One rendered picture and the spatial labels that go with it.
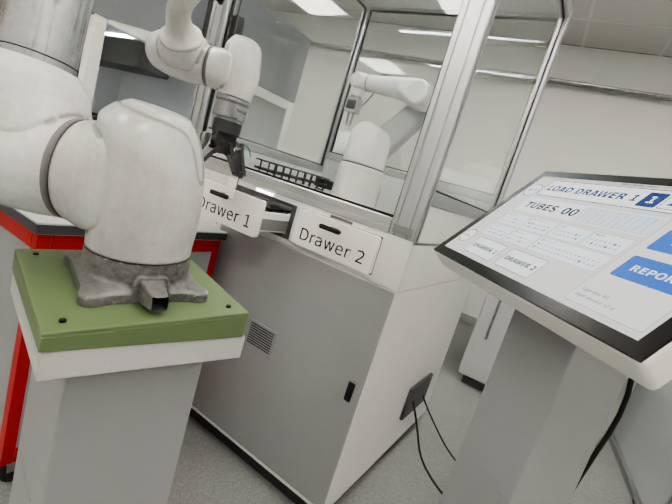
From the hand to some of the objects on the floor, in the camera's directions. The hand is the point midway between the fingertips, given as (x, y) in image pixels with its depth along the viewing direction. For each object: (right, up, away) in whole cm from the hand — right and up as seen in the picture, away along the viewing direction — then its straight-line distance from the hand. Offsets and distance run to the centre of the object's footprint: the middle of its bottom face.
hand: (211, 192), depth 114 cm
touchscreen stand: (+45, -115, -28) cm, 127 cm away
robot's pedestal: (-20, -97, -34) cm, 104 cm away
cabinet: (+13, -86, +76) cm, 116 cm away
